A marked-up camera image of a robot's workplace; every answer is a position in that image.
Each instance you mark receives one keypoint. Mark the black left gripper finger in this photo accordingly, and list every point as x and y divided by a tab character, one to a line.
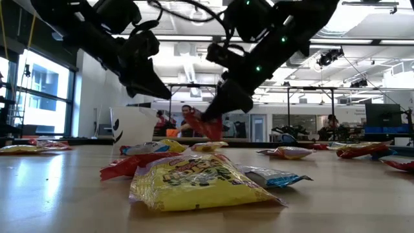
148	85

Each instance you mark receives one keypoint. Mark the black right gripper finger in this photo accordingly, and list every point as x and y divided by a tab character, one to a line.
231	100

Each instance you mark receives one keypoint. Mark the white blue Hershey's candy bar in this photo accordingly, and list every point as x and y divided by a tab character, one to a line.
147	149
275	178
386	154

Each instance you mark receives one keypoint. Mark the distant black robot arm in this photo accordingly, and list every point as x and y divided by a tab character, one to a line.
291	131

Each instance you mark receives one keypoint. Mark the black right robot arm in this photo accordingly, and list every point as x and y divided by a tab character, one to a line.
297	22

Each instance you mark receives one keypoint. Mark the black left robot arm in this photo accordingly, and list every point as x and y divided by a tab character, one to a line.
81	26

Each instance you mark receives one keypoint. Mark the person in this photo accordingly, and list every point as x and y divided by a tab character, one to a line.
160	121
331	120
229	127
186	111

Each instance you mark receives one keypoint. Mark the grey door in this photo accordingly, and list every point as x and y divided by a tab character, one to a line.
258	127

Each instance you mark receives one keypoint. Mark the white bucket with black face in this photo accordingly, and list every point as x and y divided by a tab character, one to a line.
132	129

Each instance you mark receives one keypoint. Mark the orange box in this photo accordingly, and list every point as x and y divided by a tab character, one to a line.
172	133

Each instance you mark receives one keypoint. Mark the long ceiling light strip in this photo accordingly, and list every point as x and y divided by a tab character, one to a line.
339	41
398	42
187	37

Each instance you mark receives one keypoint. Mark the round ceiling lamp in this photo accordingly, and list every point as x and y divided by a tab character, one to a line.
198	20

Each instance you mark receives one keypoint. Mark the black ceiling spotlight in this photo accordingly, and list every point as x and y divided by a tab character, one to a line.
359	83
330	57

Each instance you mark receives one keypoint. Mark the large window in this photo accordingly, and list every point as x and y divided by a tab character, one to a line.
45	97

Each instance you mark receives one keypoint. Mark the black ceiling track light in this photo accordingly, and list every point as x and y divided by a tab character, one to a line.
368	3

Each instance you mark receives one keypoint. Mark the black monitor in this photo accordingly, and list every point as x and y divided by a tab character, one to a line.
383	115

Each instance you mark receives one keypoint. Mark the blue storage bins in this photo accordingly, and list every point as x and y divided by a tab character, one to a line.
385	129

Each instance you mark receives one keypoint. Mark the black equipment stand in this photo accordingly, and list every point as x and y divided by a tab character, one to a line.
409	126

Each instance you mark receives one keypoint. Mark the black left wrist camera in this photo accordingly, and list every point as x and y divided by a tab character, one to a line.
145	45

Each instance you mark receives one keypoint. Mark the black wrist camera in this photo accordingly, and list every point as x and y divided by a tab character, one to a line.
221	55
145	45

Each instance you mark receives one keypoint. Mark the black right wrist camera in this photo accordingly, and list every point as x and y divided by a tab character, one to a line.
221	55

